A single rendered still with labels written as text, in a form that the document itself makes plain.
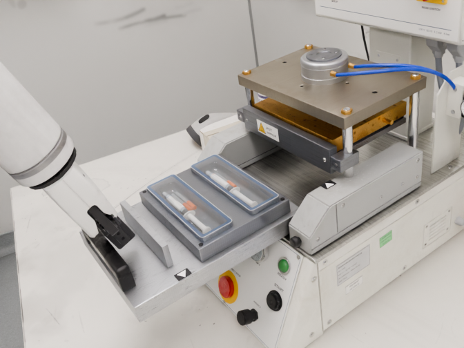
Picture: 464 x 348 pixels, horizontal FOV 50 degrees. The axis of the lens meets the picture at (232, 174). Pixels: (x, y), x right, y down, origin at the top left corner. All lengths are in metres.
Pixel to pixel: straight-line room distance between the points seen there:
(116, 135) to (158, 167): 1.08
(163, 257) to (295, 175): 0.33
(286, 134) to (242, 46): 1.71
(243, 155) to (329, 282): 0.30
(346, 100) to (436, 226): 0.33
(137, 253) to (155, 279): 0.07
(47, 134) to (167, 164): 0.82
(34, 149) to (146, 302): 0.25
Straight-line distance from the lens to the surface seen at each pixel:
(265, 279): 0.85
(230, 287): 0.92
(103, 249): 0.74
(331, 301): 0.86
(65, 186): 0.64
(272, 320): 0.86
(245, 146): 0.96
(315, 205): 0.76
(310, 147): 0.80
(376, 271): 0.91
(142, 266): 0.75
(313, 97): 0.81
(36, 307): 1.11
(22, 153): 0.62
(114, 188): 1.37
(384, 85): 0.83
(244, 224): 0.74
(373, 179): 0.80
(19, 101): 0.61
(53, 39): 2.29
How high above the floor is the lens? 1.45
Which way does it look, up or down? 32 degrees down
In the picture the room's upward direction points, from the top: 10 degrees counter-clockwise
